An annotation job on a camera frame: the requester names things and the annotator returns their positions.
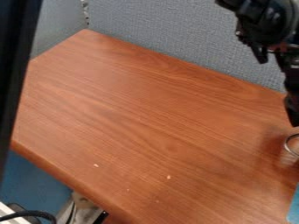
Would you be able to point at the metal pot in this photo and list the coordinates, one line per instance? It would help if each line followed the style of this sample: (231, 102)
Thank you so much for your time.
(291, 148)

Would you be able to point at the metal table leg bracket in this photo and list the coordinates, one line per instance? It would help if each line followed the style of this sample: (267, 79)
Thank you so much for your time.
(80, 211)

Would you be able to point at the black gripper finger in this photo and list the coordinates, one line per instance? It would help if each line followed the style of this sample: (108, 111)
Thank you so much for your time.
(287, 61)

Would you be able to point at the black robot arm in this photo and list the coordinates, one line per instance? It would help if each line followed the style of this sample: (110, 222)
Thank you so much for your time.
(18, 18)

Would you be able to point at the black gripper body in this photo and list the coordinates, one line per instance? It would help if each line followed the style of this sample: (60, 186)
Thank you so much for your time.
(268, 26)

